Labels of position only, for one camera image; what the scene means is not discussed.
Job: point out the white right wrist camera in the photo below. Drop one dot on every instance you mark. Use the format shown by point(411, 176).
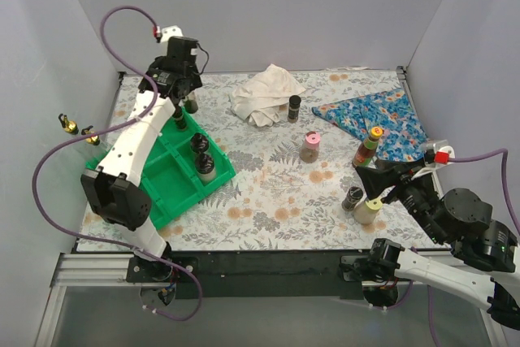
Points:
point(437, 154)

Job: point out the small black-cap spice jar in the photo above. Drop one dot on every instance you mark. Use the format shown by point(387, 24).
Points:
point(199, 144)

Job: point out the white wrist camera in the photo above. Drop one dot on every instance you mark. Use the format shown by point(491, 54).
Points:
point(162, 35)
point(437, 154)

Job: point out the pink-lid spice jar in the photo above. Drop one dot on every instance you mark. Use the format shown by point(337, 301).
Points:
point(309, 151)

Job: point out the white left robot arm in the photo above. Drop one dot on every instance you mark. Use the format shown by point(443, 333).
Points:
point(158, 92)

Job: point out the blue floral cloth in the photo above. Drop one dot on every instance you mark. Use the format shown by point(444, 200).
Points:
point(403, 136)

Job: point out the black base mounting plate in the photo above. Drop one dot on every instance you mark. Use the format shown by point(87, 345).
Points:
point(268, 273)

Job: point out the dark round-cap bottle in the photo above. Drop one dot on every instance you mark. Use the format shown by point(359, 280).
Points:
point(353, 196)

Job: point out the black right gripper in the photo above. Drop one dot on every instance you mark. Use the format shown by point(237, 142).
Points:
point(397, 178)

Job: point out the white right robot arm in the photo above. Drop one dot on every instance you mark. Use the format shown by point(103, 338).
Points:
point(459, 219)

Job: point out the white crumpled cloth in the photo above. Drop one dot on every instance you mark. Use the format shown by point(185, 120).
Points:
point(258, 100)

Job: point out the green plastic organizer tray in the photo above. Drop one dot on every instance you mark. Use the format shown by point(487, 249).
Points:
point(170, 183)

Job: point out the black-lid seasoning shaker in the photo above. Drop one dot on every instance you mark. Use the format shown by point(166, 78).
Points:
point(294, 104)

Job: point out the clear gold-spout oil bottle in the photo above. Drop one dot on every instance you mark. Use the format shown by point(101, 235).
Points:
point(96, 148)

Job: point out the gold-cap pepper grinder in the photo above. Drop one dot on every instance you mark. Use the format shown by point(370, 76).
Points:
point(190, 106)

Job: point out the yellow-lid white sauce bottle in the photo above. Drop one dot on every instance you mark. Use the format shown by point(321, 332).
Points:
point(366, 211)

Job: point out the black-cap white powder bottle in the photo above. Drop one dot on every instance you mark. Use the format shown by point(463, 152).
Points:
point(205, 167)

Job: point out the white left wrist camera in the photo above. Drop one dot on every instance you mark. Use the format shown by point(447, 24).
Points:
point(162, 35)

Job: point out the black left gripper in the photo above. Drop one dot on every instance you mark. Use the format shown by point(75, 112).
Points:
point(179, 89)

